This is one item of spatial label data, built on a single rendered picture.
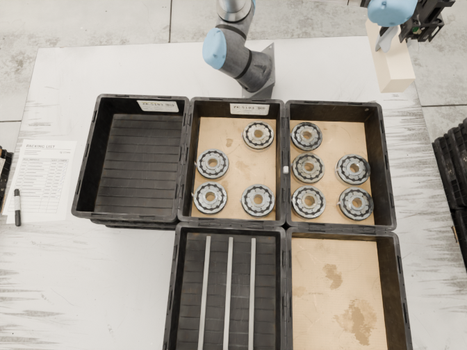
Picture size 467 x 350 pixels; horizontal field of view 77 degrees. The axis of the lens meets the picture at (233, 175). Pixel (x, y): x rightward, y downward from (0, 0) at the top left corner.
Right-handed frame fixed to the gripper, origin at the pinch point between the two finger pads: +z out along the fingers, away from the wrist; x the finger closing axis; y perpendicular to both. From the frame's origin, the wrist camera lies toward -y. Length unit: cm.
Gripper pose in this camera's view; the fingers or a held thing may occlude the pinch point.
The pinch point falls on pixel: (390, 44)
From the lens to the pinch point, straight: 96.7
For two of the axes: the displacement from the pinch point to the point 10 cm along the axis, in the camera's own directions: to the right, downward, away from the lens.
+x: 10.0, -0.4, 0.0
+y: 0.3, 9.5, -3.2
